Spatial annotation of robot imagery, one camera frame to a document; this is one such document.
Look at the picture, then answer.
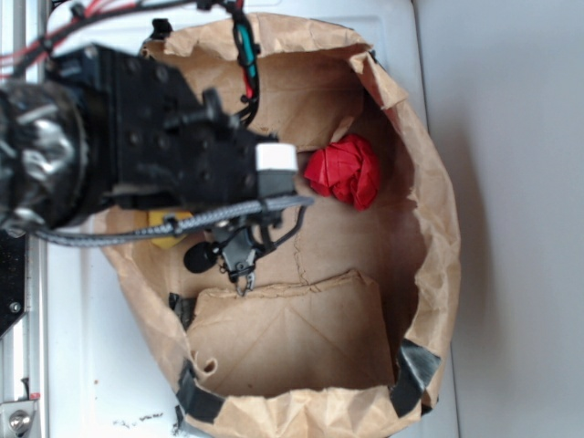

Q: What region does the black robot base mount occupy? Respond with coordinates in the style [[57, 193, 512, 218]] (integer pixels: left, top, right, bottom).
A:
[[0, 231, 27, 339]]

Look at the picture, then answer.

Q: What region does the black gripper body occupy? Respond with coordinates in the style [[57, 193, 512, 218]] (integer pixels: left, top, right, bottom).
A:
[[86, 47, 268, 211]]

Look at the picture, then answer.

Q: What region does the red crumpled paper ball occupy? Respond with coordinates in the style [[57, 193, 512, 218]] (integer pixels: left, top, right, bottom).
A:
[[304, 133, 381, 211]]

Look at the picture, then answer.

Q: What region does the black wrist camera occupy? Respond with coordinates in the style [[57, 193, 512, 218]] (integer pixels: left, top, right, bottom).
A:
[[182, 223, 280, 297]]

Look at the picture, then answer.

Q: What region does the red green wire bundle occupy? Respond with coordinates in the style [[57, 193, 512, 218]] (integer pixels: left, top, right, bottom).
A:
[[0, 0, 264, 127]]

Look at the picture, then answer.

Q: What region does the brown paper bag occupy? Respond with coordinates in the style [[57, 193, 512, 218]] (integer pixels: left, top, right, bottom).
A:
[[93, 11, 462, 438]]

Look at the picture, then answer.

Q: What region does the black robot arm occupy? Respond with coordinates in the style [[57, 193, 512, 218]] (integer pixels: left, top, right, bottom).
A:
[[1, 46, 297, 232]]

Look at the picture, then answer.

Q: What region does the yellow green sponge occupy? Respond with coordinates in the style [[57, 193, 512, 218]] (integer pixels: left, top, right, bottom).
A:
[[145, 209, 193, 250]]

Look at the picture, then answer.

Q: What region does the metal corner bracket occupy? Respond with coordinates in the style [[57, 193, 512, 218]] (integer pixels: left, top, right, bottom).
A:
[[1, 400, 41, 438]]

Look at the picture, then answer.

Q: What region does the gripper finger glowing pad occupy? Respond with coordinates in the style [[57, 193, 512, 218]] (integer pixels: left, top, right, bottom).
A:
[[255, 142, 298, 197]]

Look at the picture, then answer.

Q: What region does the aluminium frame rail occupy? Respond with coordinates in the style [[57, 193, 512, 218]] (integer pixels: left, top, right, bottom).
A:
[[0, 0, 49, 438]]

